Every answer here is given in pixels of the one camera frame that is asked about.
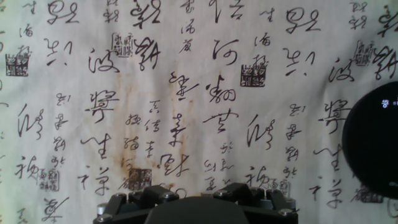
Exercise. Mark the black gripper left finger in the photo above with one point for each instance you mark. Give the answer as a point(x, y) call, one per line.
point(130, 205)

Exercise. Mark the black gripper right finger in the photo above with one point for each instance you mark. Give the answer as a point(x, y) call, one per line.
point(267, 208)

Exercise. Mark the black round digital scale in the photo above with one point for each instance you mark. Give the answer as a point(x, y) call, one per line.
point(373, 140)

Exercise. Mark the beige calligraphy print cloth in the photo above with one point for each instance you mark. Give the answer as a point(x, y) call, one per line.
point(155, 93)

